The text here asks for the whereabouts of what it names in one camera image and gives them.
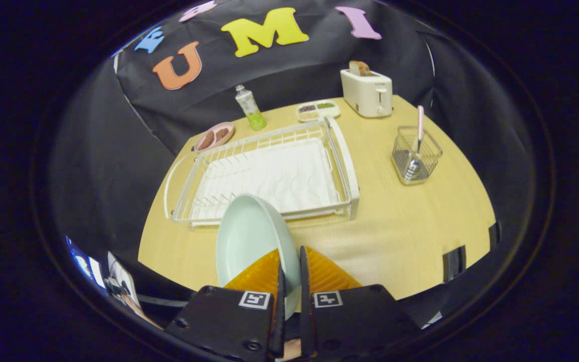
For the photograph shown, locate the clear bottle with green liquid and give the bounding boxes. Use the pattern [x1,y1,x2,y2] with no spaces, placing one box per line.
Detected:
[235,84,267,131]

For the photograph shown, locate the white toaster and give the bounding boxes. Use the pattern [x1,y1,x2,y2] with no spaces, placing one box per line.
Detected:
[340,68,394,118]

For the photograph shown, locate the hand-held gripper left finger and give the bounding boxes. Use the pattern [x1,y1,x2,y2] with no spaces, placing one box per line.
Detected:
[165,248,287,360]

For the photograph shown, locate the white wire dish rack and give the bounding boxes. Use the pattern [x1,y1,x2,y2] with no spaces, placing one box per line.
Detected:
[164,117,360,229]

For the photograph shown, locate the pale green plate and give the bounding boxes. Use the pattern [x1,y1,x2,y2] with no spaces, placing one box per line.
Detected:
[216,194,303,320]

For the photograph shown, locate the white divided condiment dish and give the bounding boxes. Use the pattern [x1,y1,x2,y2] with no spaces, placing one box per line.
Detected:
[297,101,341,123]

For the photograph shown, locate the black backdrop cloth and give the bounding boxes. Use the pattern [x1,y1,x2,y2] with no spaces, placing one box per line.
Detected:
[48,0,546,322]

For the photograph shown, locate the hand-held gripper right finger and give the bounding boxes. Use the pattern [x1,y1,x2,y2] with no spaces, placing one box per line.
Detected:
[299,245,418,360]

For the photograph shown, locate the clear wire basket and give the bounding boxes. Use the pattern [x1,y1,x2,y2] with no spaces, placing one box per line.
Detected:
[392,126,443,186]

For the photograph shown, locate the red checkered handle spoon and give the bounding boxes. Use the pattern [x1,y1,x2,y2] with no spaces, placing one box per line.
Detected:
[405,106,425,179]

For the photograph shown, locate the white drain tray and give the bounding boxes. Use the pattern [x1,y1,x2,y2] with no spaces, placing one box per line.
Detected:
[190,138,340,220]

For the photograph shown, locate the pink plate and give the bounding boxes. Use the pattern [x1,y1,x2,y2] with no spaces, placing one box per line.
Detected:
[194,122,235,153]

